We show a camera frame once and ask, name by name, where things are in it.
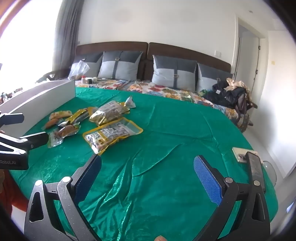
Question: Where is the grey curtain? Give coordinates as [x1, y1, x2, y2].
[53, 0, 84, 72]

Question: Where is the white phone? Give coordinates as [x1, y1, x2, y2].
[232, 147, 264, 163]

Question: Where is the clear plastic bag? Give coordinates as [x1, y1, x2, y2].
[68, 60, 90, 80]

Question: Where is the white cardboard box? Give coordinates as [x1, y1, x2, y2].
[0, 80, 76, 139]

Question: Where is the dark wooden chair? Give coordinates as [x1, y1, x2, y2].
[36, 70, 70, 82]

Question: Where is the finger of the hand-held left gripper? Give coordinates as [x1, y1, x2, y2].
[0, 132, 49, 154]
[0, 113, 25, 127]

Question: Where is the beige crumpled cloth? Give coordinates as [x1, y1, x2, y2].
[226, 77, 251, 93]

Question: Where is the clear glass bowl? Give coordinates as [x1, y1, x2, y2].
[262, 161, 277, 187]

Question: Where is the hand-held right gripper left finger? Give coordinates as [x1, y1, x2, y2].
[24, 154, 102, 241]

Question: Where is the green blanket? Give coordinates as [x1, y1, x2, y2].
[17, 87, 278, 241]

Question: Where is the orange sausage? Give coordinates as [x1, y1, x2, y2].
[42, 119, 59, 130]

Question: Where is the clear packet of brown snacks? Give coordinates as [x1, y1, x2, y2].
[47, 124, 81, 148]

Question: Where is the grey two-tone pillow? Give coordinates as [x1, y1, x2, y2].
[196, 62, 233, 93]
[97, 51, 144, 80]
[69, 52, 104, 79]
[151, 55, 198, 91]

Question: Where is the large window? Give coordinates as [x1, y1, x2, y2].
[0, 0, 63, 87]

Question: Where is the black clothes pile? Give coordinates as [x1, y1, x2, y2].
[200, 82, 258, 132]

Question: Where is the large yellow-edged snack pouch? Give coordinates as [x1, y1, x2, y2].
[83, 117, 144, 155]

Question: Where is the gold bag of brown snacks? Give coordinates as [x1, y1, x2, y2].
[89, 100, 130, 126]

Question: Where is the orange clothing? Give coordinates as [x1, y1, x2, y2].
[0, 170, 29, 212]

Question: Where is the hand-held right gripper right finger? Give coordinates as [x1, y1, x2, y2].
[193, 152, 271, 241]

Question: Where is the white door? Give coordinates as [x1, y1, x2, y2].
[235, 14, 266, 109]

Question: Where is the bread snack packet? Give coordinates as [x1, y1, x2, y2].
[49, 110, 73, 121]

